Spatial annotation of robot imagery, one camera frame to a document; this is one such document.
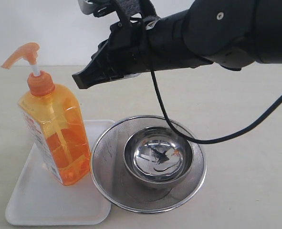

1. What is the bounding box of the small stainless steel bowl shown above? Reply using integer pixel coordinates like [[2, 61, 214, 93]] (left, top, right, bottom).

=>
[[123, 126, 194, 189]]

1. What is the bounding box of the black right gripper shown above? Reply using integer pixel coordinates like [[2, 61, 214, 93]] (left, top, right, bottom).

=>
[[72, 0, 158, 89]]

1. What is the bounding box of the white rectangular plastic tray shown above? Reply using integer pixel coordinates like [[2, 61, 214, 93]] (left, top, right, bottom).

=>
[[5, 119, 116, 227]]

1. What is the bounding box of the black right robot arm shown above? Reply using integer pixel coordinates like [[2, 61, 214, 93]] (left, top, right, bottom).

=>
[[73, 0, 282, 89]]

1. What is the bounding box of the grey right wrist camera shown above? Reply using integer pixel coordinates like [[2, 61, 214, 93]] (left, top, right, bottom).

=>
[[78, 0, 115, 18]]

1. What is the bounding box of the orange dish soap pump bottle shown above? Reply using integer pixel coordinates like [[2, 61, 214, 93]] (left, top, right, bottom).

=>
[[2, 42, 91, 186]]

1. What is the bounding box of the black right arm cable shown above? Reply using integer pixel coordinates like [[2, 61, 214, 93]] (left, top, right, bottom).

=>
[[128, 16, 282, 145]]

